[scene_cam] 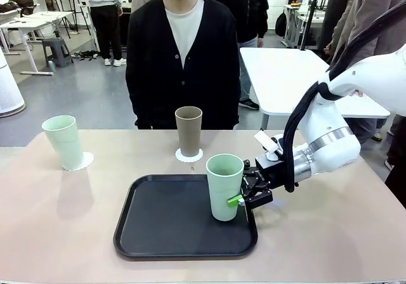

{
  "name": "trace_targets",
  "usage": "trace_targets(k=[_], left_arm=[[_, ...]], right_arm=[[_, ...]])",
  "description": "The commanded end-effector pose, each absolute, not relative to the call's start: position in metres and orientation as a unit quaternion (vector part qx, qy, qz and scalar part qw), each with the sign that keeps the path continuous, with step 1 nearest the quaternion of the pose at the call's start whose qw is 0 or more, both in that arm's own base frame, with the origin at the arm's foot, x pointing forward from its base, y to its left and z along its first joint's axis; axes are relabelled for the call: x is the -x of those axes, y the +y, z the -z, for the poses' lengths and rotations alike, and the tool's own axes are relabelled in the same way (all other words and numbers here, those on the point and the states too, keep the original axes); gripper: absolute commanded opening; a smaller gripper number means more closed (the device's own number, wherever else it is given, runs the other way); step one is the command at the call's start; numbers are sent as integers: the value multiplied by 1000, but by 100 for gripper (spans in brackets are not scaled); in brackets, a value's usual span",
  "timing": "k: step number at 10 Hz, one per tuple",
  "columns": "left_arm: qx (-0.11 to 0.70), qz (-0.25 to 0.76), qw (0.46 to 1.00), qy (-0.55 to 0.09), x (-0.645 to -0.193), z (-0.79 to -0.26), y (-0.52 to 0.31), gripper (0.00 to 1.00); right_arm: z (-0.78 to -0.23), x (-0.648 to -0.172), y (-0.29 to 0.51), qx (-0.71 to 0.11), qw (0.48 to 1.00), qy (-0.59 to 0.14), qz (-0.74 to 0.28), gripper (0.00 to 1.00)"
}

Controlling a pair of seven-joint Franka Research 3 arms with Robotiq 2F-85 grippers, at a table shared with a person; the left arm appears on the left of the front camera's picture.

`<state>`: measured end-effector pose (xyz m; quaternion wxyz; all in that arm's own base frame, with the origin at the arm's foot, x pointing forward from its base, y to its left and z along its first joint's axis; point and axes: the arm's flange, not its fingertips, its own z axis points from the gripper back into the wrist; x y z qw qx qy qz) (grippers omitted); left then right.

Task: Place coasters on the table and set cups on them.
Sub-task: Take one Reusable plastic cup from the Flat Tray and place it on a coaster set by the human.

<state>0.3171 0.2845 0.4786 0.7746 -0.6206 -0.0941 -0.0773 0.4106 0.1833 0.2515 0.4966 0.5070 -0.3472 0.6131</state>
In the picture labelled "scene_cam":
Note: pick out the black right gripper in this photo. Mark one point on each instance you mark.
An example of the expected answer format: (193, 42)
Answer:
(272, 173)

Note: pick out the black plastic tray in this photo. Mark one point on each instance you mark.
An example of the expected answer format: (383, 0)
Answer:
(165, 220)

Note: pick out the white height-adjustable desk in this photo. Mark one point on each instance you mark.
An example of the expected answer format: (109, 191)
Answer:
(28, 24)

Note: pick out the black vertical pole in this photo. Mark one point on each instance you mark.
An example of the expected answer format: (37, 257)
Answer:
(309, 14)

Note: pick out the grey plastic stool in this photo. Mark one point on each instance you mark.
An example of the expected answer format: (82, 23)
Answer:
(57, 51)

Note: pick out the large white table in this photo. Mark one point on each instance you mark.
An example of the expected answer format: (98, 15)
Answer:
(279, 81)

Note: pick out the bystander in dark coat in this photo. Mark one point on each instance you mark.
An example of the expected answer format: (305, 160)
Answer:
(336, 11)

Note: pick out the tall brown cup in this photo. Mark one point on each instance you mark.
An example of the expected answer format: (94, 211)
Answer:
(188, 132)

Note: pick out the bystander grey top black trousers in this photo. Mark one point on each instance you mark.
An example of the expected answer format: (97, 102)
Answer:
(104, 17)

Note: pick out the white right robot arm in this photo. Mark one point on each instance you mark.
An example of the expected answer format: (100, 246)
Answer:
(330, 138)

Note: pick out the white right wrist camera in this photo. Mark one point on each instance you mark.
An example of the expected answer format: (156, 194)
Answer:
(264, 139)

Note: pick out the black hanging backpack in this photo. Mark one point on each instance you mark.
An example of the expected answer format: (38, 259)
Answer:
(280, 24)

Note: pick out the small bottle on floor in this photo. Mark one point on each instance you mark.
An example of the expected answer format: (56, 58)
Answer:
(51, 67)

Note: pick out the bystander in grey-brown coat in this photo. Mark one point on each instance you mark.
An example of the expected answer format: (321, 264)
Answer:
(387, 30)

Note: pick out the person in black cardigan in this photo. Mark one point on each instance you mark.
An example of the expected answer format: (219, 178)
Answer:
(152, 59)

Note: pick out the black bag on desk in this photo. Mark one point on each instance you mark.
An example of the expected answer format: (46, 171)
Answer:
(19, 3)

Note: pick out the tall green cup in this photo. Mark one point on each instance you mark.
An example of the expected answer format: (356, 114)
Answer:
(63, 144)
(222, 185)

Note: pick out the white scalloped paper coaster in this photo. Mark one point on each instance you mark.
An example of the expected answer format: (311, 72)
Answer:
(89, 160)
(190, 160)

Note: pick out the bystander black jacket blue jeans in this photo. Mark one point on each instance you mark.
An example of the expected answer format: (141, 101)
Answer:
(250, 11)

